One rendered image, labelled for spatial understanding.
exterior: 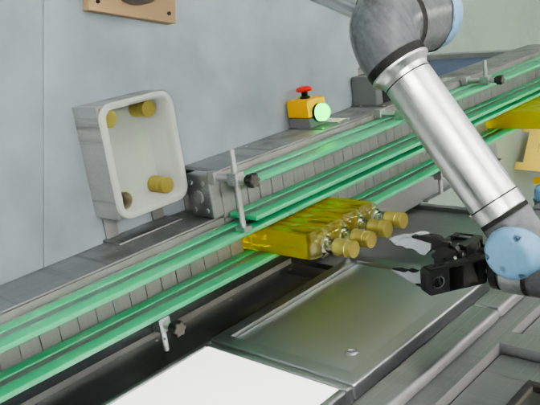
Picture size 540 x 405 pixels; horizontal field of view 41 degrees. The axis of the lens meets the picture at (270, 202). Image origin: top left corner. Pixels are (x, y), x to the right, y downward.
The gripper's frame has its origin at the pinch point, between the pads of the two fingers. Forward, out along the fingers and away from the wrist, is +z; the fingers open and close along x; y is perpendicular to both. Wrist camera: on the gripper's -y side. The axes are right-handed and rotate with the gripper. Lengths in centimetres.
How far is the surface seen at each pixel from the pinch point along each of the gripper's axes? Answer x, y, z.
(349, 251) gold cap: 0.1, -1.5, 9.3
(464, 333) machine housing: -12.7, 0.5, -12.7
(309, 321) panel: -12.7, -8.2, 15.4
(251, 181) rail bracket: 15.2, -9.6, 24.5
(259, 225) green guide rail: 4.2, -4.8, 29.0
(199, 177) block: 14.8, -9.5, 39.5
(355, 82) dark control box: 23, 58, 48
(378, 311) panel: -12.5, 1.0, 5.6
